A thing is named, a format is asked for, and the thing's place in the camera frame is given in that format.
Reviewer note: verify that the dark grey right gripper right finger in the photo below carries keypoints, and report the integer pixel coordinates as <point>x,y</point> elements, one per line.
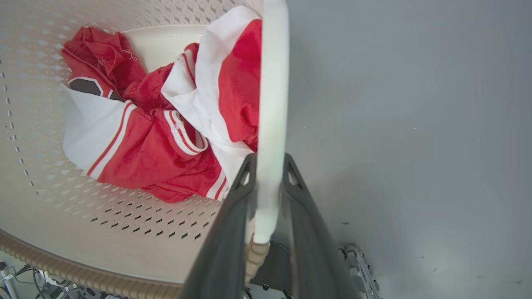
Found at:
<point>309,245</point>

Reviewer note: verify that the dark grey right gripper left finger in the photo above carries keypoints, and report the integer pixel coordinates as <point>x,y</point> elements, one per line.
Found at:
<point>224,249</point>

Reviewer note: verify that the white perforated plastic laundry basket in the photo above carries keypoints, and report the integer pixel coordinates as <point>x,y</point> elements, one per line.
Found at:
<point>54,216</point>

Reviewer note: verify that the grey ribbed robot wheel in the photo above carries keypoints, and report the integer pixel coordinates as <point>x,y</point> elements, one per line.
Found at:
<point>360,272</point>

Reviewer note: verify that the red and white garment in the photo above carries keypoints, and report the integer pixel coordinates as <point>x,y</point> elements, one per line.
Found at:
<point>166,120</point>

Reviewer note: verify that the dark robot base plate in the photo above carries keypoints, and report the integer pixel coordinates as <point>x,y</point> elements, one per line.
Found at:
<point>275,265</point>

